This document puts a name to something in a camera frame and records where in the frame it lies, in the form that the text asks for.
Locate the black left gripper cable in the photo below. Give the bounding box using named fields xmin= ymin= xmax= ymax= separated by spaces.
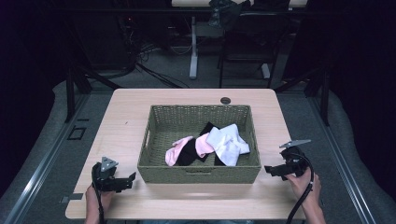
xmin=95 ymin=186 xmax=106 ymax=224

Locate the dark cloth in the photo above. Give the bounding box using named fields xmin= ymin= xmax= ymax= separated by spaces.
xmin=207 ymin=0 xmax=252 ymax=30

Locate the pink sock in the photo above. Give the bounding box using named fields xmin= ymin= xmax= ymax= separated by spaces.
xmin=194 ymin=133 xmax=216 ymax=159
xmin=164 ymin=135 xmax=194 ymax=167

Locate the bundle of floor cables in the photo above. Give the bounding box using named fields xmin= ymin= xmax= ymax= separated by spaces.
xmin=120 ymin=15 xmax=192 ymax=90

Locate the white sock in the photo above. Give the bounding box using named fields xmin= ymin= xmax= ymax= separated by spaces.
xmin=205 ymin=123 xmax=241 ymax=150
xmin=214 ymin=141 xmax=251 ymax=167

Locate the person's right hand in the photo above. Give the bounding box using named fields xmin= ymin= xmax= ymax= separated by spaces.
xmin=284 ymin=167 xmax=322 ymax=207

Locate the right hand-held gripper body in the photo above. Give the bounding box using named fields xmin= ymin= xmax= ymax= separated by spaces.
xmin=278 ymin=138 xmax=313 ymax=182

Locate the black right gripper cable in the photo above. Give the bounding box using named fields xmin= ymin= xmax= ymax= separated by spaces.
xmin=286 ymin=153 xmax=315 ymax=224

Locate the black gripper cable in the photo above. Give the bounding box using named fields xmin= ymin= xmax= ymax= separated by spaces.
xmin=95 ymin=186 xmax=106 ymax=224
xmin=286 ymin=153 xmax=315 ymax=224

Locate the aluminium floor rail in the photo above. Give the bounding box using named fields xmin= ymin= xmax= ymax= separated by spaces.
xmin=2 ymin=92 xmax=92 ymax=224
xmin=306 ymin=94 xmax=378 ymax=224

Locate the green woven basket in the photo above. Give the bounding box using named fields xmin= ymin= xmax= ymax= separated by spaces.
xmin=136 ymin=105 xmax=262 ymax=185

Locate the white table leg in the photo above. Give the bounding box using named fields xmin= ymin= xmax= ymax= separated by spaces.
xmin=189 ymin=15 xmax=200 ymax=80

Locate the person's left hand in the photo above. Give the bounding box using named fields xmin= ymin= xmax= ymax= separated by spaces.
xmin=85 ymin=184 xmax=115 ymax=217

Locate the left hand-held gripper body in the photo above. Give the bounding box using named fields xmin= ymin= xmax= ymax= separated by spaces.
xmin=91 ymin=156 xmax=134 ymax=193

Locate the black metal stand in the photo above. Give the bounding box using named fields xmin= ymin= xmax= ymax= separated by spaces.
xmin=273 ymin=66 xmax=332 ymax=127
xmin=64 ymin=63 xmax=123 ymax=123

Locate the black chair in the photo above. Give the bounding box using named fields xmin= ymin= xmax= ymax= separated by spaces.
xmin=217 ymin=11 xmax=291 ymax=90

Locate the black sock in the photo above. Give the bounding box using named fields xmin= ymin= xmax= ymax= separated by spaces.
xmin=175 ymin=145 xmax=201 ymax=167
xmin=198 ymin=121 xmax=220 ymax=137

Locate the light background table top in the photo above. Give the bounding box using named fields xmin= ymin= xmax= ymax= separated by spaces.
xmin=170 ymin=0 xmax=310 ymax=8

